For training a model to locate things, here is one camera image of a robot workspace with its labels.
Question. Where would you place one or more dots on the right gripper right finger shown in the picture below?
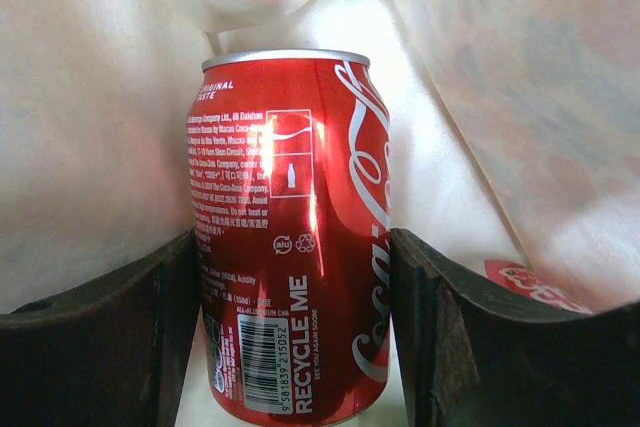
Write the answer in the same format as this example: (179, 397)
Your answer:
(472, 353)

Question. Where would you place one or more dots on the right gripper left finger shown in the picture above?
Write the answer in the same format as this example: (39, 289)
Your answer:
(111, 352)

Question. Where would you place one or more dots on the red Coke can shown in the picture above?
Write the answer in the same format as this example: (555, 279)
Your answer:
(517, 278)
(289, 159)

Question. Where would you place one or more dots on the canvas bag with orange handles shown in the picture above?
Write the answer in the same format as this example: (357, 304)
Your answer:
(514, 135)

